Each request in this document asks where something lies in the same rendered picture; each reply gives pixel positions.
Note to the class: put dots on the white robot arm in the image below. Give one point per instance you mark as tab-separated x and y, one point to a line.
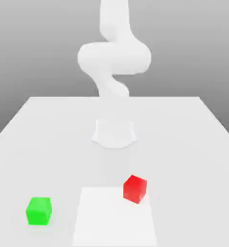
114	57

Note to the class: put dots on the small red cube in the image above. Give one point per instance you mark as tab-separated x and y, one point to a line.
134	189

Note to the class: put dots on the small green cube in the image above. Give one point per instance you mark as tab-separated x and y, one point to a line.
39	211

